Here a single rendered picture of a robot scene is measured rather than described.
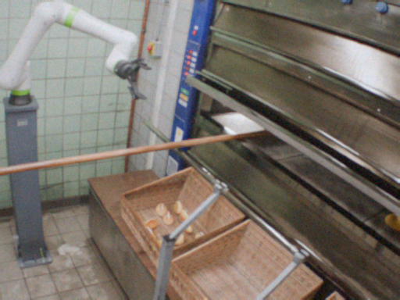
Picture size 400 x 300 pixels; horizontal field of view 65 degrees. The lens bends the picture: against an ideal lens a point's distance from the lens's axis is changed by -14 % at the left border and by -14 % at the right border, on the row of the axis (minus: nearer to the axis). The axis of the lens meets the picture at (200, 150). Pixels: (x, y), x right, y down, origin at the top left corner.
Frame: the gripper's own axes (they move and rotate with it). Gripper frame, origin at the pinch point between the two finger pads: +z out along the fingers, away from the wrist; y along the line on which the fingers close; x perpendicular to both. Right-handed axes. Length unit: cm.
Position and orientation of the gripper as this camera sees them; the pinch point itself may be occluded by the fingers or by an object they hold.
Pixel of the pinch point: (145, 83)
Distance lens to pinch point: 159.5
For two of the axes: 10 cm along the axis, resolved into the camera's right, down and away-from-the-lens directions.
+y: -1.8, 8.9, 4.2
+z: 5.7, 4.4, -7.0
